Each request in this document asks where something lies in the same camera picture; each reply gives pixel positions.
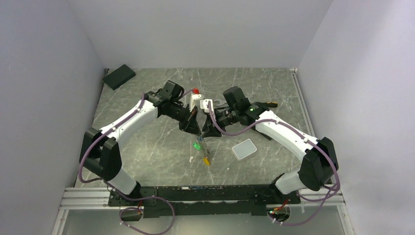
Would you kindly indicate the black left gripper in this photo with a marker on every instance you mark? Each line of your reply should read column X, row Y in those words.
column 190, row 122

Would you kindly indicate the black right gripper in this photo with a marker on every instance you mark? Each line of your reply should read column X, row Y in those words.
column 210, row 129

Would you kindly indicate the green key tag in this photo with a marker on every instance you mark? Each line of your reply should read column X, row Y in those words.
column 196, row 146

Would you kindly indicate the yellow key tag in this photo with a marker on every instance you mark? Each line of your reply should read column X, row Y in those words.
column 206, row 161

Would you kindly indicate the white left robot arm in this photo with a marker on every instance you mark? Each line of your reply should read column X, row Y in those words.
column 101, row 148

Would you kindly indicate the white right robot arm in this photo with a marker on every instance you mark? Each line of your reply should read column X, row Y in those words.
column 317, row 156

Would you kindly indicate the chrome combination wrench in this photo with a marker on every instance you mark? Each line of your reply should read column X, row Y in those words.
column 222, row 103

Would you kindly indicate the black flat box with sticker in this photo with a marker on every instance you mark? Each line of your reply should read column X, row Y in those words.
column 264, row 135

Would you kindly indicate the black box at rear left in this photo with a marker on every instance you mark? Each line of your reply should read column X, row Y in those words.
column 119, row 76

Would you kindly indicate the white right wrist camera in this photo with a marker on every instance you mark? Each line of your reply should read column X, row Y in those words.
column 207, row 106

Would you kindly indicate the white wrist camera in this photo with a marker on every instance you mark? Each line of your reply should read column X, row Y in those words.
column 193, row 99
column 207, row 106

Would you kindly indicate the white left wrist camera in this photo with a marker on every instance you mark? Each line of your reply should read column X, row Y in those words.
column 193, row 99

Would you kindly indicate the black yellow handled screwdriver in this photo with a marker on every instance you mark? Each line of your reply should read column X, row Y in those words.
column 270, row 104

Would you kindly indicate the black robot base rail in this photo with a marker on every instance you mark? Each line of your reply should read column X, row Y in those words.
column 206, row 200

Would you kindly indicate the aluminium frame rail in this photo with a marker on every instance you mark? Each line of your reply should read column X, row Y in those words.
column 97, row 199

